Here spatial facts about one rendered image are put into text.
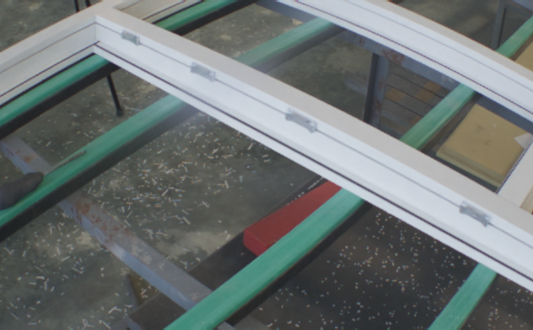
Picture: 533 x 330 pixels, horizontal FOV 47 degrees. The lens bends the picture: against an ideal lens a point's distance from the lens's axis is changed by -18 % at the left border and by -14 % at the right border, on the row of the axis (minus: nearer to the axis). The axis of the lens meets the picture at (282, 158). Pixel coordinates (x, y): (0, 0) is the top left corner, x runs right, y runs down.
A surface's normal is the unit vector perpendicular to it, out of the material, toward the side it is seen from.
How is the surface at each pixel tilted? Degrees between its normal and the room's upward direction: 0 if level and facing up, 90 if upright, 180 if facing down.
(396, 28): 90
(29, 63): 90
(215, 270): 0
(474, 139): 0
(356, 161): 90
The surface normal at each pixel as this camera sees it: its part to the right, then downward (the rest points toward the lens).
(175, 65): -0.62, 0.44
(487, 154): 0.08, -0.79
